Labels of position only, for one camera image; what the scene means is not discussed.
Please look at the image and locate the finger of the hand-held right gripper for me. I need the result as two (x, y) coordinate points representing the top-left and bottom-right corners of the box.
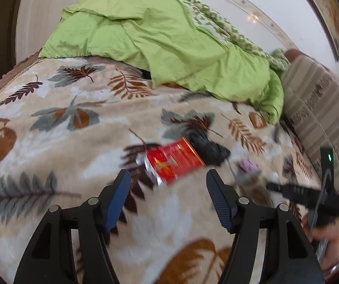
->
(266, 182), (310, 202)

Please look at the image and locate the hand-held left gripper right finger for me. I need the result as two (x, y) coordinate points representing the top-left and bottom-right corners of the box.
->
(206, 169), (325, 284)

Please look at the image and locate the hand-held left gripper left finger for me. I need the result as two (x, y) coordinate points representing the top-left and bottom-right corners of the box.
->
(13, 169), (132, 284)

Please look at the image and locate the purple wrapper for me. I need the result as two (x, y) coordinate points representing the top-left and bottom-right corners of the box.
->
(240, 159), (260, 173)

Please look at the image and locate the red snack packet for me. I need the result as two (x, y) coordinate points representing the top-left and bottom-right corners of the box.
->
(136, 138), (207, 187)

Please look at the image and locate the person's right hand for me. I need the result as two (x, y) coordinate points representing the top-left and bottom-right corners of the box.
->
(302, 214), (339, 271)

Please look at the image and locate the black plastic bag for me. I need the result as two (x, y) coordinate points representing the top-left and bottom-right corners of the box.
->
(187, 129), (231, 167)

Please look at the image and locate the leaf print blanket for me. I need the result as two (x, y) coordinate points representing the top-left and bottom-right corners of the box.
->
(0, 56), (336, 284)

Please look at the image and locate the striped beige pillow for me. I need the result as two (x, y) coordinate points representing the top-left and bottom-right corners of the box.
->
(280, 49), (339, 210)

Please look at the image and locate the green duvet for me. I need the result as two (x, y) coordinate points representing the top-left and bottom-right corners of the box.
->
(39, 0), (285, 125)

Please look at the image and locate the green and white patterned quilt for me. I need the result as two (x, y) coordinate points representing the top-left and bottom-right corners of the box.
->
(175, 0), (291, 72)

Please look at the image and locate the grey cable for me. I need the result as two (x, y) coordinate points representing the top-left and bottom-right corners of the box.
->
(308, 169), (331, 241)

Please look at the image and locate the framed wall picture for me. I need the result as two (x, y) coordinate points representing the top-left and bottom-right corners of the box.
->
(290, 0), (339, 62)

